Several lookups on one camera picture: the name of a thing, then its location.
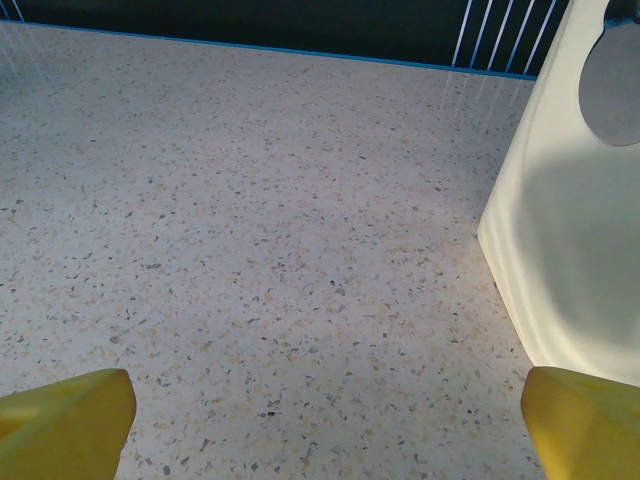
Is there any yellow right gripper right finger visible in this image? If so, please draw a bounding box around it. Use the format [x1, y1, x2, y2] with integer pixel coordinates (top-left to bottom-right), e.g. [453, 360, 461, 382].
[521, 365, 640, 480]

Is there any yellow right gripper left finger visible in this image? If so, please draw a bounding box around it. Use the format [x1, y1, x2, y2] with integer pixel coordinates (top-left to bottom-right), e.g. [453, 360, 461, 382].
[0, 368, 138, 480]

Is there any cream knife block holder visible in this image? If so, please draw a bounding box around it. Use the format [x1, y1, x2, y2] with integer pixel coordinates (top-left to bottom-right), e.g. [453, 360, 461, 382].
[477, 0, 640, 389]

